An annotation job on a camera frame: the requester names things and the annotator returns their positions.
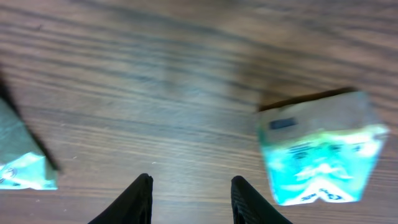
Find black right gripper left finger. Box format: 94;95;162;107
89;173;154;224

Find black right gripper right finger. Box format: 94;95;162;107
231;175;292;224

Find small teal white box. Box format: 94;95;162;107
257;91;389;206

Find teal tissue pack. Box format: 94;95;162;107
1;100;58;190

